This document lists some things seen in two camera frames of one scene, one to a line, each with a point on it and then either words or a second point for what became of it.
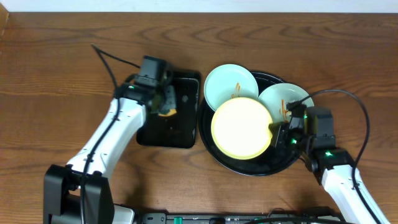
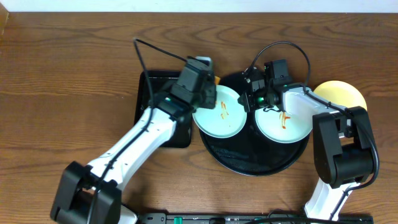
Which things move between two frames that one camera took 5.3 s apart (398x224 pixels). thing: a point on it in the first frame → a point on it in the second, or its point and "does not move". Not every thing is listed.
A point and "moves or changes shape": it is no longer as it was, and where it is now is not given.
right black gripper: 278,139 → 249,105
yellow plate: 240,129 → 341,94
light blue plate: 227,81 → 226,119
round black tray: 275,159 does not move
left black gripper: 168,98 → 208,94
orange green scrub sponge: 169,108 moves or changes shape
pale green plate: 277,96 moves or changes shape
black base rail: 262,218 does not move
